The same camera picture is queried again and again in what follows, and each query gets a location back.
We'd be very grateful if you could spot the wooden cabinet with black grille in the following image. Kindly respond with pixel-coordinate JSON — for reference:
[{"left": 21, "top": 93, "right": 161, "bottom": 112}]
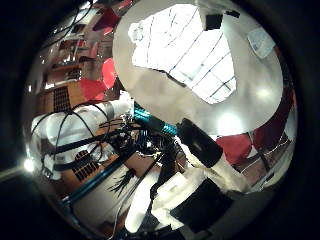
[{"left": 35, "top": 80, "right": 88, "bottom": 116}]

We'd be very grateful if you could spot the black square patch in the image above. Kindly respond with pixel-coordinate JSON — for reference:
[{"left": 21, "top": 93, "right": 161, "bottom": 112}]
[{"left": 204, "top": 13, "right": 224, "bottom": 32}]

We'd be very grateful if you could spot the small black tape piece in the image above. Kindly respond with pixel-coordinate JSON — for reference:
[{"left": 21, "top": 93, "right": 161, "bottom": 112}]
[{"left": 225, "top": 9, "right": 241, "bottom": 19}]

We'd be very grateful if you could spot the long teal frame bar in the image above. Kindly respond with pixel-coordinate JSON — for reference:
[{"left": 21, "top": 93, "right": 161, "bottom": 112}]
[{"left": 61, "top": 146, "right": 138, "bottom": 207}]

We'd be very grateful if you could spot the round red chair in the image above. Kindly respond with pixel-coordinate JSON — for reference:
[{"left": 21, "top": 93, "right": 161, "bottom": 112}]
[{"left": 101, "top": 57, "right": 118, "bottom": 90}]

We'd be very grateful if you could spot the dark red chair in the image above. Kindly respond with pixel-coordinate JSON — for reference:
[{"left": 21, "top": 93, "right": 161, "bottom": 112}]
[{"left": 252, "top": 87, "right": 297, "bottom": 151}]

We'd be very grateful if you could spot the teal metal bar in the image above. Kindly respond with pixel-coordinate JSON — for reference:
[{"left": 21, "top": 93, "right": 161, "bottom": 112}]
[{"left": 132, "top": 102, "right": 178, "bottom": 136}]

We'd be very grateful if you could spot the white paper sheet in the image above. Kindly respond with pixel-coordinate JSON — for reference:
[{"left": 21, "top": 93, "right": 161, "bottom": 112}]
[{"left": 247, "top": 27, "right": 277, "bottom": 60}]

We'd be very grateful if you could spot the black cable bundle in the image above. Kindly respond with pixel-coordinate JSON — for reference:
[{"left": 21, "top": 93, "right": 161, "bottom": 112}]
[{"left": 31, "top": 101, "right": 188, "bottom": 201}]

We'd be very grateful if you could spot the bright lamp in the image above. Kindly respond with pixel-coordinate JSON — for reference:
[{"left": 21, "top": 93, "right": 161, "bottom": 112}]
[{"left": 22, "top": 157, "right": 37, "bottom": 174}]

